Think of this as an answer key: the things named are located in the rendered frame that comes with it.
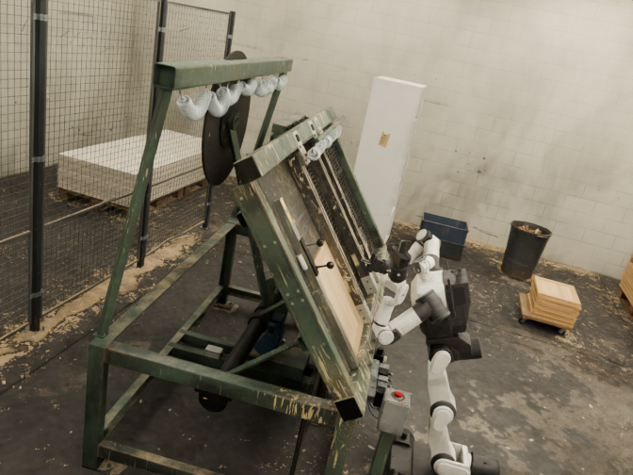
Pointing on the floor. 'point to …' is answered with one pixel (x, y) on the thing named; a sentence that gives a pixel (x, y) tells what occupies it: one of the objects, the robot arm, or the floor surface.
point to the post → (381, 453)
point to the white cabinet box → (387, 145)
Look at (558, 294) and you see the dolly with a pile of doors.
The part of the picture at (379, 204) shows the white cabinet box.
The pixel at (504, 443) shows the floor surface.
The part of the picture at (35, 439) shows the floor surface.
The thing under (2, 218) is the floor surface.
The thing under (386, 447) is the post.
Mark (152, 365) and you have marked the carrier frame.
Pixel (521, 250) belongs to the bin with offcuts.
